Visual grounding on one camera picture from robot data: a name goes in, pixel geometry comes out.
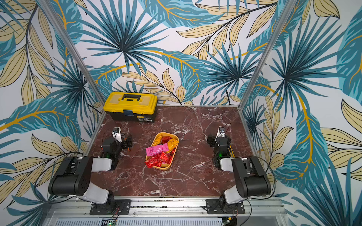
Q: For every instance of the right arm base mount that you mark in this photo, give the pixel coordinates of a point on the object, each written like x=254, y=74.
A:
x=219, y=206

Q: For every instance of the yellow plastic storage box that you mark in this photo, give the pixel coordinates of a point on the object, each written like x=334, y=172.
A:
x=171, y=153

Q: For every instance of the small red tea bag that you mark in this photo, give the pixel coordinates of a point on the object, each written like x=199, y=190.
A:
x=165, y=139

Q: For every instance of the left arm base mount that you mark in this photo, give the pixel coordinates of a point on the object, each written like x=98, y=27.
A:
x=116, y=207

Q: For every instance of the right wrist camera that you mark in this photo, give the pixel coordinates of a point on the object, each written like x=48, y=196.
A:
x=221, y=132

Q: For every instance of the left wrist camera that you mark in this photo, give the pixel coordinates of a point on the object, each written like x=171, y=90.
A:
x=116, y=131

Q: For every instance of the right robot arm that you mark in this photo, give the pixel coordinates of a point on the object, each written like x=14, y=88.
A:
x=249, y=176

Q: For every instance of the aluminium front rail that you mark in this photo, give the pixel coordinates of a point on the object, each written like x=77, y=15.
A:
x=169, y=211

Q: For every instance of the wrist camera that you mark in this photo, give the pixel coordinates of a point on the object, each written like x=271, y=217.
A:
x=116, y=131
x=221, y=132

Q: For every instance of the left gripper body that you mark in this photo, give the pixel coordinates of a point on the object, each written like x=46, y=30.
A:
x=124, y=145

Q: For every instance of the pink tea bag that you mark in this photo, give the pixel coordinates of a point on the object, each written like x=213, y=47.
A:
x=151, y=151

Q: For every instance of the large red tea bag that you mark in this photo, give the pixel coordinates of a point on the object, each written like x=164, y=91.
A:
x=160, y=160

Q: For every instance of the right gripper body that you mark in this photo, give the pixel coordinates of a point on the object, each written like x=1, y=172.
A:
x=212, y=141

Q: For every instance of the yellow tea bag with labels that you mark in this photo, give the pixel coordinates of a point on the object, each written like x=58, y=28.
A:
x=157, y=140

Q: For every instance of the yellow black toolbox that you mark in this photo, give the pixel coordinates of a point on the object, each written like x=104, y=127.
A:
x=123, y=106

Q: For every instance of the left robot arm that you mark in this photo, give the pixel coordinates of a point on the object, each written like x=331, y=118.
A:
x=72, y=178

